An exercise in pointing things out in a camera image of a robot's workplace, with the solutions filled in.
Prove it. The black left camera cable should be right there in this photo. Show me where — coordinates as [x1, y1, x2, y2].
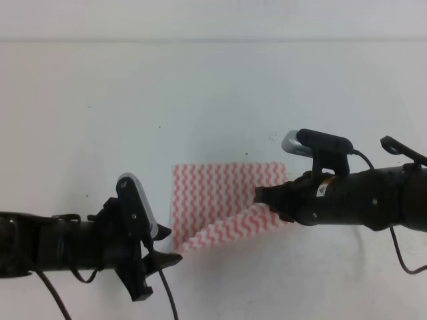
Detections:
[35, 266, 179, 320]

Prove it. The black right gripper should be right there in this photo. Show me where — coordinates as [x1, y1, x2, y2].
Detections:
[254, 171, 370, 227]

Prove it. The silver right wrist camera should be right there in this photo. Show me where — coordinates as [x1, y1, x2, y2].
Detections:
[281, 129, 354, 175]

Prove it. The pink white wavy striped towel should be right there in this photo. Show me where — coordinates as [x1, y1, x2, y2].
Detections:
[170, 162, 287, 253]

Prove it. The black right camera cable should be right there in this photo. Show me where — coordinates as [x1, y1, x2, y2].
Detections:
[348, 149, 427, 276]

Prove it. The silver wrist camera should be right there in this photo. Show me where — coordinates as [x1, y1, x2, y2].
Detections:
[116, 173, 159, 243]
[281, 129, 354, 175]

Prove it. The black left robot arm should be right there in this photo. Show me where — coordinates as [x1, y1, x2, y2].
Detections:
[1, 198, 182, 301]

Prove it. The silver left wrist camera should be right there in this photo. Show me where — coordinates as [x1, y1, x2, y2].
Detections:
[116, 173, 159, 243]

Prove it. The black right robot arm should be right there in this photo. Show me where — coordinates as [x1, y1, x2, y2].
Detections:
[254, 129, 426, 231]

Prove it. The black camera cable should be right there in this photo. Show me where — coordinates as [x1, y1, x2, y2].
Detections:
[35, 266, 179, 320]
[348, 149, 427, 276]

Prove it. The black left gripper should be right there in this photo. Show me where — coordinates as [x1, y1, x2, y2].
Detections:
[96, 197, 183, 302]

